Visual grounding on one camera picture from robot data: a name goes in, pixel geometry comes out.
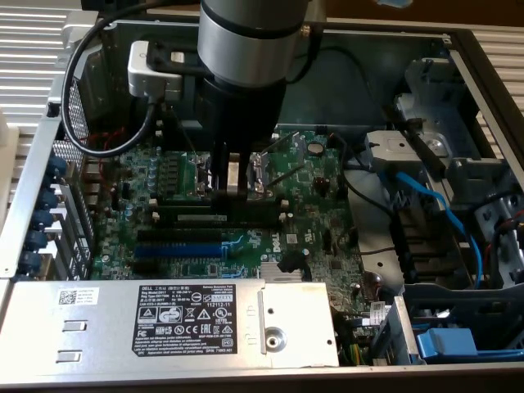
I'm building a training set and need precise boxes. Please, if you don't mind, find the silver power supply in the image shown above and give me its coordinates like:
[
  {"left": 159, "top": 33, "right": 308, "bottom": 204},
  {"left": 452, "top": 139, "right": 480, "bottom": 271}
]
[{"left": 0, "top": 279, "right": 341, "bottom": 369}]

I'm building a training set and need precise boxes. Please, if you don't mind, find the light blue plastic object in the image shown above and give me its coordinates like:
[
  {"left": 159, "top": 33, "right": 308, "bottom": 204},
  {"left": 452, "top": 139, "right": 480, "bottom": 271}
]
[{"left": 366, "top": 0, "right": 414, "bottom": 10}]

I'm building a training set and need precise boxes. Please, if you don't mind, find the silver metal case bracket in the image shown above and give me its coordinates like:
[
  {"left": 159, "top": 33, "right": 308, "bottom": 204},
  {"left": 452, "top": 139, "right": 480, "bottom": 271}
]
[{"left": 46, "top": 11, "right": 102, "bottom": 120}]

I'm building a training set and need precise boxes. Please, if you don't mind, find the blue expansion slot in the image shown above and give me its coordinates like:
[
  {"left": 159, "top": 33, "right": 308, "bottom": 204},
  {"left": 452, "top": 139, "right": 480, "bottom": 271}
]
[{"left": 133, "top": 243, "right": 225, "bottom": 259}]

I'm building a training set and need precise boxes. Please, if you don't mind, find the grey metal disk bay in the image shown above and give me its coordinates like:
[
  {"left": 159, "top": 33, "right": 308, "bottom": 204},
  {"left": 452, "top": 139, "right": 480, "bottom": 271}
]
[{"left": 364, "top": 56, "right": 524, "bottom": 287}]

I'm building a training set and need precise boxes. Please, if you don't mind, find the green motherboard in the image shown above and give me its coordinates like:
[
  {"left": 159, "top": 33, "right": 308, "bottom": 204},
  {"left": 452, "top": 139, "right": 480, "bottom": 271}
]
[{"left": 88, "top": 129, "right": 369, "bottom": 324}]

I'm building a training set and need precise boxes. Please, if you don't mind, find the blue plastic latch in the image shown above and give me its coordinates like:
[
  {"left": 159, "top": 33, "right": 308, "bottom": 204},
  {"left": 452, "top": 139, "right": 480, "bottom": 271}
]
[{"left": 415, "top": 327, "right": 479, "bottom": 364}]

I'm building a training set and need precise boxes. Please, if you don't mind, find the dark grey drive tray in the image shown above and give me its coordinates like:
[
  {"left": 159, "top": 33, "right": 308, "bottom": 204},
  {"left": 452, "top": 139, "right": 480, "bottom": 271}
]
[{"left": 368, "top": 282, "right": 524, "bottom": 365}]

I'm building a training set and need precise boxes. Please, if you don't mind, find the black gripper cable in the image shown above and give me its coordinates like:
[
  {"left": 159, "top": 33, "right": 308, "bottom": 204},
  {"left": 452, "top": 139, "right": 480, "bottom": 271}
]
[{"left": 286, "top": 22, "right": 324, "bottom": 85}]

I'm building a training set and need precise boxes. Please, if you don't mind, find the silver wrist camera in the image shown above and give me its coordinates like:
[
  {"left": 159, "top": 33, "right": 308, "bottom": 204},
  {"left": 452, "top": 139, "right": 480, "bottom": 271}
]
[{"left": 127, "top": 40, "right": 185, "bottom": 99}]

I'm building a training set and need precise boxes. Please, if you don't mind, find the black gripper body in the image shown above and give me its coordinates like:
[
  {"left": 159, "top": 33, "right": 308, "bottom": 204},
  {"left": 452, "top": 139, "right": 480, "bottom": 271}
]
[{"left": 202, "top": 75, "right": 288, "bottom": 144}]

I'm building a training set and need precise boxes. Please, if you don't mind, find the open PC case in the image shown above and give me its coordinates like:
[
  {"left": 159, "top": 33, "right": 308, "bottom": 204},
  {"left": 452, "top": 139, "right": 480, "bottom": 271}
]
[{"left": 0, "top": 16, "right": 524, "bottom": 377}]

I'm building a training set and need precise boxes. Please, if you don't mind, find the short black expansion slot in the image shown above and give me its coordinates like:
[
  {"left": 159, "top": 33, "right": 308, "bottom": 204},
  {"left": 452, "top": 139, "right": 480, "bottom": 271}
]
[{"left": 131, "top": 260, "right": 161, "bottom": 274}]

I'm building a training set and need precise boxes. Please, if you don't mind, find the blue disk wire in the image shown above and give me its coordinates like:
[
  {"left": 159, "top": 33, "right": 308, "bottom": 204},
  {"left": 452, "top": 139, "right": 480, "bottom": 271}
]
[{"left": 391, "top": 170, "right": 486, "bottom": 283}]

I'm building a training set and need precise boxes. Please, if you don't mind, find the black camera cable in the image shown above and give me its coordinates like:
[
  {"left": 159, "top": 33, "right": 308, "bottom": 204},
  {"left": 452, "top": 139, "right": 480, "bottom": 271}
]
[{"left": 60, "top": 6, "right": 159, "bottom": 157}]

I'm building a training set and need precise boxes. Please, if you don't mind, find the black cable connector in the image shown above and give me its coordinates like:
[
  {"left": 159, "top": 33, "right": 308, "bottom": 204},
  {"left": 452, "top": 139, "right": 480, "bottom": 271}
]
[{"left": 277, "top": 249, "right": 309, "bottom": 274}]

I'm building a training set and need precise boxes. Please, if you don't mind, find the silver chipset heatsink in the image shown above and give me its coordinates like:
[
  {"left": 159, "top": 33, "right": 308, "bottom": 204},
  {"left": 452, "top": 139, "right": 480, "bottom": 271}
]
[{"left": 260, "top": 261, "right": 309, "bottom": 283}]

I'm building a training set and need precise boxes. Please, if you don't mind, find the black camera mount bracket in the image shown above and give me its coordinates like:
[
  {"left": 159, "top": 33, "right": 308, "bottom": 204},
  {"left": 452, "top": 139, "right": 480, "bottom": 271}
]
[{"left": 145, "top": 39, "right": 206, "bottom": 77}]

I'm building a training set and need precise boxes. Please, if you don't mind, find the power supply wire bundle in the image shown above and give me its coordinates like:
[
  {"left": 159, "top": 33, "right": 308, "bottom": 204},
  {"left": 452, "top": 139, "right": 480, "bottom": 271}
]
[{"left": 333, "top": 310, "right": 372, "bottom": 367}]

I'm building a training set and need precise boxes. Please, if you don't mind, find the CPU socket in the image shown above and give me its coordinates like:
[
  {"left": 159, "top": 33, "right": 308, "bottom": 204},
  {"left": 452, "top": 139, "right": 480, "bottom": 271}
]
[{"left": 192, "top": 150, "right": 271, "bottom": 194}]

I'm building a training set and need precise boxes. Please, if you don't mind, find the long black expansion slot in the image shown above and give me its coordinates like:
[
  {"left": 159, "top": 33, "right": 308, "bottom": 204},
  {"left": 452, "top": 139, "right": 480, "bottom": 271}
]
[{"left": 136, "top": 228, "right": 225, "bottom": 243}]

